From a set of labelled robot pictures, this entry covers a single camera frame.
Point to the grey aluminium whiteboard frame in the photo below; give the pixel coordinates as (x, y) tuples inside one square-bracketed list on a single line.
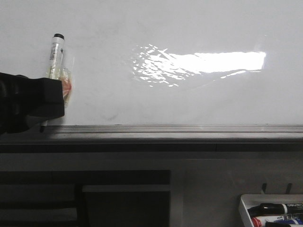
[(156, 134)]

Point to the white whiteboard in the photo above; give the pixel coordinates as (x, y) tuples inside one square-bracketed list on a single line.
[(192, 62)]

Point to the white black whiteboard marker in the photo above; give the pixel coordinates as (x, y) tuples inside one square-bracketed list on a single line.
[(56, 68)]

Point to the blue capped marker in tray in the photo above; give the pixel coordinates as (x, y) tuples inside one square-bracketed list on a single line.
[(295, 222)]

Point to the black tray hook left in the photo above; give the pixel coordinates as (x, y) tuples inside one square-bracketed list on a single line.
[(263, 188)]

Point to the black tray hook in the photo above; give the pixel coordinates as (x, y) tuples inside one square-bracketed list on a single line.
[(263, 188), (288, 188)]

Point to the red capped marker in tray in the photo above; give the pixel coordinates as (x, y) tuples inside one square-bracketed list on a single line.
[(260, 221)]

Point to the white marker tray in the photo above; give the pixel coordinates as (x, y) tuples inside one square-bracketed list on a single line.
[(251, 200)]

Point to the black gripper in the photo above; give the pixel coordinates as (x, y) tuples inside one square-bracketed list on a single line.
[(44, 99)]

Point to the black tray hook right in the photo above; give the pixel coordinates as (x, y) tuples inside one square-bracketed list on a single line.
[(288, 188)]

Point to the black capped marker in tray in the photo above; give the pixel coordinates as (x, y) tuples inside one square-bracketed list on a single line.
[(265, 209)]

